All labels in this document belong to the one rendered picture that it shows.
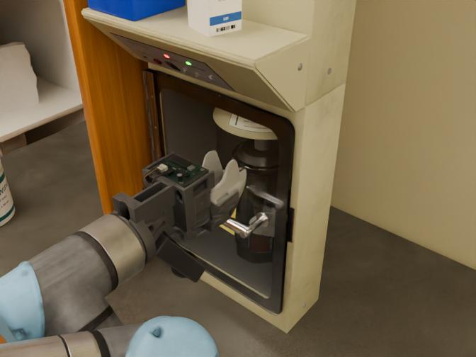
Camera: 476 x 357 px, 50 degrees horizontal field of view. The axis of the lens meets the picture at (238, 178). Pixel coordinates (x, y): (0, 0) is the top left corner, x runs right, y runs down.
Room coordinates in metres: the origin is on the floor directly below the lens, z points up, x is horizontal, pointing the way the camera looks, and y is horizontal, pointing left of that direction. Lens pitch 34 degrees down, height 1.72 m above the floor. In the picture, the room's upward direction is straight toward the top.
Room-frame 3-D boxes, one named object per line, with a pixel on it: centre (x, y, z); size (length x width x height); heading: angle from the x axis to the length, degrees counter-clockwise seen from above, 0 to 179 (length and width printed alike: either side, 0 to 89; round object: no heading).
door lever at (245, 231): (0.65, 0.00, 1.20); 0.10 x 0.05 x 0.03; 49
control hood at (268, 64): (0.68, 0.07, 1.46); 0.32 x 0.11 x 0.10; 50
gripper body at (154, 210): (0.48, 0.09, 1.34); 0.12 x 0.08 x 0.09; 141
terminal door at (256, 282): (0.72, 0.04, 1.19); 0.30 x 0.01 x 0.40; 49
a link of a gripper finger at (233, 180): (0.55, 0.01, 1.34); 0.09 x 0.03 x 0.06; 141
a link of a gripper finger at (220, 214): (0.52, 0.03, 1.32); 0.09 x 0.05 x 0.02; 141
